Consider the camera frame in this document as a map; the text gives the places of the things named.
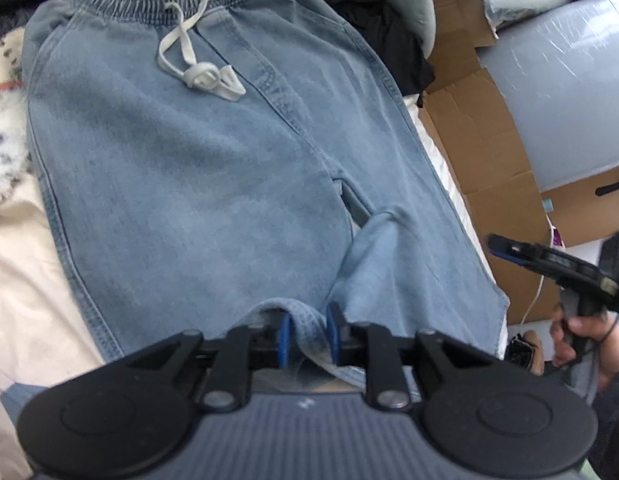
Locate blue denim drawstring pants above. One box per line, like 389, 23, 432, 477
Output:
24, 0, 511, 397

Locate tall brown cardboard panel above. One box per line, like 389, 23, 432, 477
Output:
538, 161, 619, 249

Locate white fluffy spotted blanket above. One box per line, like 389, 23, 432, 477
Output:
0, 94, 36, 207

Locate brown leather bag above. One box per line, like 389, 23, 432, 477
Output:
506, 329, 546, 374

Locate grey neck pillow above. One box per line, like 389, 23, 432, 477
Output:
383, 0, 439, 59

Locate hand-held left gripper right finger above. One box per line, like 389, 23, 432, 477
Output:
327, 302, 495, 411

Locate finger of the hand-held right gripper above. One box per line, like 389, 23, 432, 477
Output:
488, 234, 545, 266

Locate person's right hand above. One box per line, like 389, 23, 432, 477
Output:
549, 304, 619, 387

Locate white power cable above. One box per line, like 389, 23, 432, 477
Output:
519, 210, 559, 326

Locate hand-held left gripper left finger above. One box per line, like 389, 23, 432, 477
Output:
122, 311, 292, 414

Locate black garment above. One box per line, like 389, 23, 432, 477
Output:
323, 0, 436, 97

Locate grey washing machine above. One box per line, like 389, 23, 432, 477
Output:
476, 0, 619, 194

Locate flat brown cardboard sheet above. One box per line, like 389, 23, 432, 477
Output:
418, 0, 563, 327

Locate cream bear print bed sheet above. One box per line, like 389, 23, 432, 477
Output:
0, 25, 510, 480

